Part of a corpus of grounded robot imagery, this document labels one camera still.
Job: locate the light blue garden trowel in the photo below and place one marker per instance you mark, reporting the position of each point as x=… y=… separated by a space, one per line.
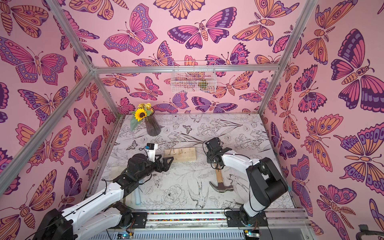
x=137 y=196

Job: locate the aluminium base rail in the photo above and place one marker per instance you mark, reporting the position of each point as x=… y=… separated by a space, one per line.
x=275 y=224

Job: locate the artificial sunflower bouquet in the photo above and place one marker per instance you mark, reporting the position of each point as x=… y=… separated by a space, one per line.
x=144 y=111

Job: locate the wooden handle claw hammer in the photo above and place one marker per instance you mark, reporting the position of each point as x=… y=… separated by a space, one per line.
x=220 y=186

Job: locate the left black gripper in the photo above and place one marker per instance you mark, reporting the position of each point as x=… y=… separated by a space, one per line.
x=165 y=167

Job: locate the wooden block with nails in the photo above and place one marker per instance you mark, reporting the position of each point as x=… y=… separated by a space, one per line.
x=182 y=154

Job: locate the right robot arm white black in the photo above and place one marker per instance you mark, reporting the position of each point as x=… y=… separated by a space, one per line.
x=266 y=183

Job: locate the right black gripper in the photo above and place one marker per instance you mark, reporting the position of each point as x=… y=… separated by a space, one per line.
x=212 y=148

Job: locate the dark glass vase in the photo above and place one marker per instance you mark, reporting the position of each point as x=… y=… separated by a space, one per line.
x=152 y=126

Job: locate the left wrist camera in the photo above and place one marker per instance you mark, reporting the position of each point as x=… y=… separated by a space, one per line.
x=151 y=151

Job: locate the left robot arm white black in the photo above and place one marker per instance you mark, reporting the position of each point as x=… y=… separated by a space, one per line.
x=104 y=209

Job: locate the white wire basket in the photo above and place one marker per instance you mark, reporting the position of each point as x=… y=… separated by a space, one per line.
x=194 y=76

